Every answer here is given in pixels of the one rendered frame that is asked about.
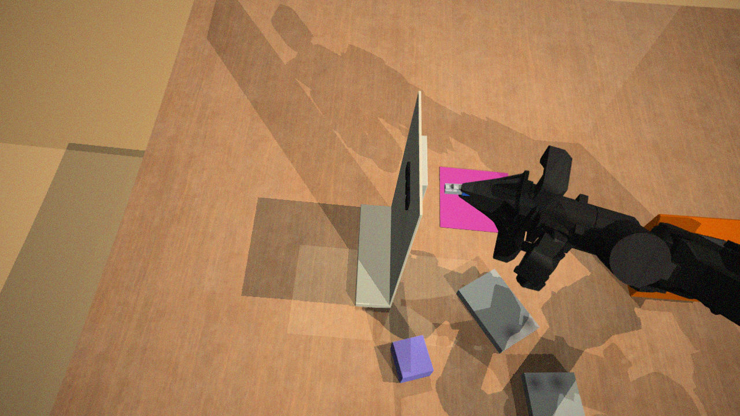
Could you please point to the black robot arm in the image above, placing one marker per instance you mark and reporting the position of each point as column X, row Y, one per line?
column 667, row 258

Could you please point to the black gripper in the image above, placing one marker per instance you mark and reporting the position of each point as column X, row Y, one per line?
column 516, row 205

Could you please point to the blue and grey network plug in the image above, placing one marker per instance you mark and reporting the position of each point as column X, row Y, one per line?
column 453, row 189

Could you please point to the pink square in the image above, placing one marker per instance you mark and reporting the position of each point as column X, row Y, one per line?
column 457, row 213

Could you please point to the purple rectangular block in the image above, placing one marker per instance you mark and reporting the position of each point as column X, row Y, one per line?
column 411, row 358

